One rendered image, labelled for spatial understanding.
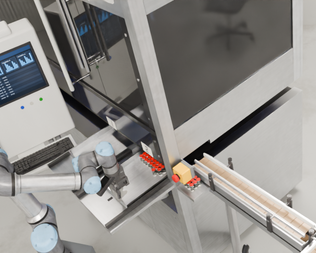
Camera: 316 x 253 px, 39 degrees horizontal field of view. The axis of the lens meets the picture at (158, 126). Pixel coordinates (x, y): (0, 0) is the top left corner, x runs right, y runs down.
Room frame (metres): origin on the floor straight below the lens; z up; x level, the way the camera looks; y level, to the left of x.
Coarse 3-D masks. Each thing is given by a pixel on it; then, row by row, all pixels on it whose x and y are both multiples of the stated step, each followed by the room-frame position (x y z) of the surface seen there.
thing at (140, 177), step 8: (128, 160) 1.80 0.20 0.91; (136, 160) 1.81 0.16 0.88; (128, 168) 1.77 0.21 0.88; (136, 168) 1.75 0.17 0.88; (144, 168) 1.73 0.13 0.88; (128, 176) 1.71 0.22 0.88; (136, 176) 1.69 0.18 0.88; (144, 176) 1.67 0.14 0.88; (152, 176) 1.66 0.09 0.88; (160, 176) 1.64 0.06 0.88; (136, 184) 1.63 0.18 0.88; (144, 184) 1.62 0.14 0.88; (152, 184) 1.60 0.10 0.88; (128, 192) 1.59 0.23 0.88; (136, 192) 1.58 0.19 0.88; (144, 192) 1.54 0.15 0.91; (128, 200) 1.54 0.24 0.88; (136, 200) 1.51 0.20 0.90
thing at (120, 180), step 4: (120, 168) 1.54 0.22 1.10; (116, 172) 1.51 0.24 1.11; (120, 172) 1.54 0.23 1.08; (108, 176) 1.51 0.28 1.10; (112, 176) 1.50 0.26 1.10; (116, 176) 1.53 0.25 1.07; (120, 176) 1.54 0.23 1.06; (124, 176) 1.54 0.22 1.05; (116, 180) 1.53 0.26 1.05; (120, 180) 1.52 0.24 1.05; (124, 180) 1.52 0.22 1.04; (112, 184) 1.51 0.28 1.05; (116, 184) 1.51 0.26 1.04; (120, 184) 1.52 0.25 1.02; (124, 184) 1.53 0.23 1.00; (128, 184) 1.53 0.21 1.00; (112, 188) 1.52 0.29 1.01
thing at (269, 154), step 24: (288, 96) 2.01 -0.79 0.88; (264, 120) 1.87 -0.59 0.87; (288, 120) 1.97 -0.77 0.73; (240, 144) 1.78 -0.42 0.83; (264, 144) 1.87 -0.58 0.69; (288, 144) 1.97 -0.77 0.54; (240, 168) 1.77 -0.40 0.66; (264, 168) 1.86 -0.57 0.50; (288, 168) 1.97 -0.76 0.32; (144, 216) 2.01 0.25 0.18; (168, 216) 1.71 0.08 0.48; (216, 216) 1.65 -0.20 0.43; (240, 216) 1.74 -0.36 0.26; (168, 240) 1.80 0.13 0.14; (216, 240) 1.64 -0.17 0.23
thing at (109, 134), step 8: (104, 128) 2.13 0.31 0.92; (112, 128) 2.15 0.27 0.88; (96, 136) 2.09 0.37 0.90; (104, 136) 2.09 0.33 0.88; (112, 136) 2.07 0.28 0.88; (120, 136) 2.05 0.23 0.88; (80, 144) 2.04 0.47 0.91; (88, 144) 2.06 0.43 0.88; (96, 144) 2.04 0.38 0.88; (112, 144) 2.00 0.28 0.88; (120, 144) 1.98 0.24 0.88; (128, 144) 1.96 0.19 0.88; (72, 152) 2.01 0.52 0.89; (80, 152) 2.01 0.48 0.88; (88, 152) 1.99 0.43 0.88; (120, 152) 1.88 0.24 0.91; (96, 168) 1.80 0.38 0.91
